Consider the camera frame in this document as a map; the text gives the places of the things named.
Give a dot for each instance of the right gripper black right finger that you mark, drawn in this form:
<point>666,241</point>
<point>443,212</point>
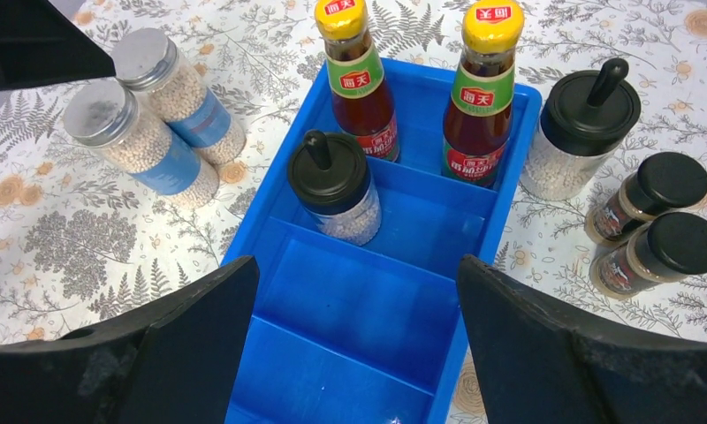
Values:
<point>539,359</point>

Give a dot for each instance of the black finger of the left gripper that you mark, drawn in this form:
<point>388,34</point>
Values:
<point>40,46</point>

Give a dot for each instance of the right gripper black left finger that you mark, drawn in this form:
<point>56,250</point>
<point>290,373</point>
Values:
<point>172,360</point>

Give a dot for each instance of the silver lid jar white beads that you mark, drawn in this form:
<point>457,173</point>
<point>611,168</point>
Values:
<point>114,123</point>

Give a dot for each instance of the sauce bottle red label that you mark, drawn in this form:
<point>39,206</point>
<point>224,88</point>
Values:
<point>478,116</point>

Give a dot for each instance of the clear jar black knob lid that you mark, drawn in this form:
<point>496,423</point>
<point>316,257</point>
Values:
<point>330,175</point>

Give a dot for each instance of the yellow cap sauce bottle front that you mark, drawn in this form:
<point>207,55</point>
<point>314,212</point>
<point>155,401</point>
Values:
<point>362,101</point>

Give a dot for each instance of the blue plastic divided bin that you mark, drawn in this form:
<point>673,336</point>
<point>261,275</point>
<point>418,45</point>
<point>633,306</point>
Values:
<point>370,334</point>

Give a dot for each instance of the small brown spice bottle front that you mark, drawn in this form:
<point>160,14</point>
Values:
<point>668,250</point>

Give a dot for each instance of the small brown spice bottle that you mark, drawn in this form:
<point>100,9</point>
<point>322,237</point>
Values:
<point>662,183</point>
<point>668,250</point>

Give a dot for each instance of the small brown spice bottle rear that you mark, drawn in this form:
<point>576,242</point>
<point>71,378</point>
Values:
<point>662,183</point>

